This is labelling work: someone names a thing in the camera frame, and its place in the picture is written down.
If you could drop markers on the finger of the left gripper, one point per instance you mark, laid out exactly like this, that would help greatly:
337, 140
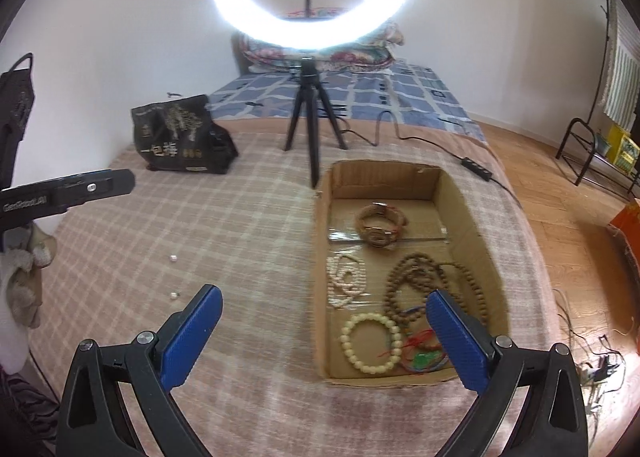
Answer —
85, 187

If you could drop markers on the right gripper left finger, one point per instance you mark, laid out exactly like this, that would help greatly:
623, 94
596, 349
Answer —
94, 419

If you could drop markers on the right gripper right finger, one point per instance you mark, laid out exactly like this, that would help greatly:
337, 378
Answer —
552, 420

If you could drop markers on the white gloved hand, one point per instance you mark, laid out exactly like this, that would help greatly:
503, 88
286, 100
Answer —
25, 252

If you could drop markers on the black snack bag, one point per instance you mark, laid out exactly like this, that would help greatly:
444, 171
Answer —
181, 136

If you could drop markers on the pink plaid blanket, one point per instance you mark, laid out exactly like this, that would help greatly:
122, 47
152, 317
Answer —
256, 390

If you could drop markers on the orange cloth covered box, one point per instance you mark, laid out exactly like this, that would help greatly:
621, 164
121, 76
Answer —
625, 227

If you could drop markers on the cardboard box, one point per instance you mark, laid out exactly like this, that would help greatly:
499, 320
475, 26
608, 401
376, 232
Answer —
368, 304

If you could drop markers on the black metal clothes rack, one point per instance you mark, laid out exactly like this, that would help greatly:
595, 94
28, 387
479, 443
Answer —
579, 150

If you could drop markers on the black tripod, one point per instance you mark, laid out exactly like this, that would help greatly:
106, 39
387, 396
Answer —
311, 98

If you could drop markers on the yellow green box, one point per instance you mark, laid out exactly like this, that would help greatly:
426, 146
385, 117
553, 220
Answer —
618, 148

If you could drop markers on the striped hanging cloth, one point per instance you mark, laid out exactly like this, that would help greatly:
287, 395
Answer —
620, 95

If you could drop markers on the floral folded quilt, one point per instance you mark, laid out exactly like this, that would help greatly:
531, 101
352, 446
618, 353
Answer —
373, 52

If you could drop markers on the blue patterned bedsheet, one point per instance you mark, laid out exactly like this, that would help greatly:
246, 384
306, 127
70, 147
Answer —
413, 95

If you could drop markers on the red strap wristwatch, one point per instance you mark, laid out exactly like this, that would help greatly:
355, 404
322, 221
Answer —
380, 224

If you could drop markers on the cable inline controller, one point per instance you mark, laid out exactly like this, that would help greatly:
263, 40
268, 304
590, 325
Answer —
476, 168

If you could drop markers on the white ring light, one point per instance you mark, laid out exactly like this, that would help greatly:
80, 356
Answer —
307, 33

